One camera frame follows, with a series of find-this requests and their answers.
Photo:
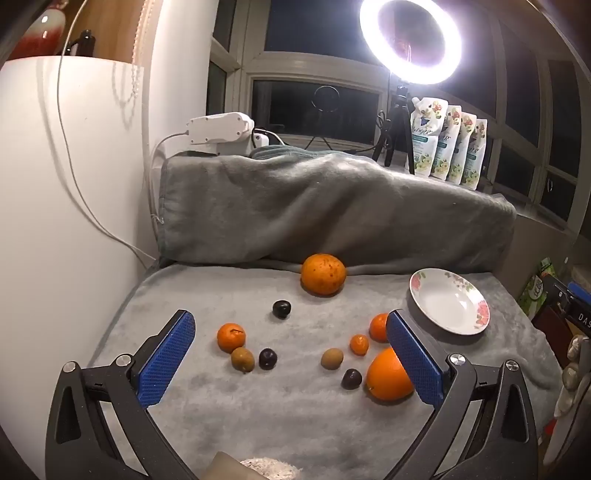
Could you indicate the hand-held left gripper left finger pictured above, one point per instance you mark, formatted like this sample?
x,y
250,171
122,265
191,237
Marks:
x,y
166,355

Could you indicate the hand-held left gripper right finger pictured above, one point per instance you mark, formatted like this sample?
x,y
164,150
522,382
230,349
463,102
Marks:
x,y
415,364

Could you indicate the large smooth orange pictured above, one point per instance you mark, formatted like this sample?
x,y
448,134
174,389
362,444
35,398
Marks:
x,y
385,376

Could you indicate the medium tangerine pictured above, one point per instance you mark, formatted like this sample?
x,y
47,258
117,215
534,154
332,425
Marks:
x,y
378,327

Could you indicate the small tangerine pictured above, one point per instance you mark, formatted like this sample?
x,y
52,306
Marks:
x,y
359,345

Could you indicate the dark plum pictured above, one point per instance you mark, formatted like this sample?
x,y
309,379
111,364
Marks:
x,y
352,379
268,359
281,309

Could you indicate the floral white plate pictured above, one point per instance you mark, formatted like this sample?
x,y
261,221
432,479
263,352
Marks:
x,y
443,304

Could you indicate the tangerine with stem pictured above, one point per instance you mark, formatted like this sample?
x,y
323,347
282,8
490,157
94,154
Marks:
x,y
231,338

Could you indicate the brown kiwi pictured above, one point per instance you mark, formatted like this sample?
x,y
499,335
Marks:
x,y
332,359
243,360

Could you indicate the large speckled orange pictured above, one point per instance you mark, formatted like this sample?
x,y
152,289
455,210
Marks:
x,y
323,274

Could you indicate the red cardboard box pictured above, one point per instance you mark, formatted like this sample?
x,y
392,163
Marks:
x,y
551,332

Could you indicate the green carton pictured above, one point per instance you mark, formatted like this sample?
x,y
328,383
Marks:
x,y
538,288

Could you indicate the white fuzzy cloth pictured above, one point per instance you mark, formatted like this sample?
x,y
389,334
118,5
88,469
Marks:
x,y
270,470

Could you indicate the white crumpled bag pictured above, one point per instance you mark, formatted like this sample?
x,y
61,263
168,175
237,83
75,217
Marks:
x,y
572,374

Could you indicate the white cabinet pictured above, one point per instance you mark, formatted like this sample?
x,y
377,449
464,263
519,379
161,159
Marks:
x,y
55,230

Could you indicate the black box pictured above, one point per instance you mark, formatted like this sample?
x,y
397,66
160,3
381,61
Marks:
x,y
575,307

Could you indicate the grey fleece blanket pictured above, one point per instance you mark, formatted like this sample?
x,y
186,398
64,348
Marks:
x,y
323,207

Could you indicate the floral white refill pouch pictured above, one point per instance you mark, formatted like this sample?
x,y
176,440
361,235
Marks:
x,y
480,157
464,154
447,147
422,138

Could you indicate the white power strip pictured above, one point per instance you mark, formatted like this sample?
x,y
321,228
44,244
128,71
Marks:
x,y
219,129

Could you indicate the black tripod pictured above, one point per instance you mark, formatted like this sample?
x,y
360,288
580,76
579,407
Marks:
x,y
399,99

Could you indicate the red and white vase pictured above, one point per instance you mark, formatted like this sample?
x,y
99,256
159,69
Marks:
x,y
44,32

